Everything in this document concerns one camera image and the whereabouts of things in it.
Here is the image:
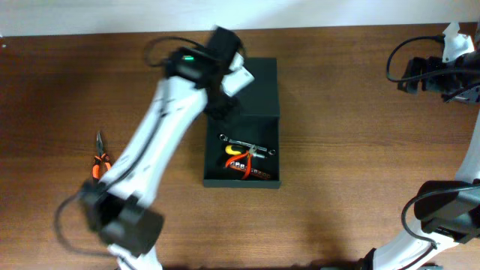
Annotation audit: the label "black box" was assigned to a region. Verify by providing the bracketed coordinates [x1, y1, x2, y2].
[202, 58, 281, 189]

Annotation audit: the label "yellow black stubby screwdriver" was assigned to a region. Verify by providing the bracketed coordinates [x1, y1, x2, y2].
[225, 145, 266, 159]

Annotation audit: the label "orange socket rail set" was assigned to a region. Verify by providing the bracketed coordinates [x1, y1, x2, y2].
[228, 161, 272, 180]

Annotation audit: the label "silver ratchet wrench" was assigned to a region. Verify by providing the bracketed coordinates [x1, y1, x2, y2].
[218, 133, 277, 156]

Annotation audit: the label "red diagonal cutting pliers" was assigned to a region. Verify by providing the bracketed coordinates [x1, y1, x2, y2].
[224, 147, 262, 180]

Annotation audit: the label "orange black needle-nose pliers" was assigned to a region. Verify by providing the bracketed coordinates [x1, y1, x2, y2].
[91, 131, 112, 182]

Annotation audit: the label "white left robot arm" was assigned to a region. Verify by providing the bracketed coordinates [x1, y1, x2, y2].
[79, 26, 254, 269]

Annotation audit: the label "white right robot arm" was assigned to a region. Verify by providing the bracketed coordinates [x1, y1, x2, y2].
[357, 22, 479, 269]

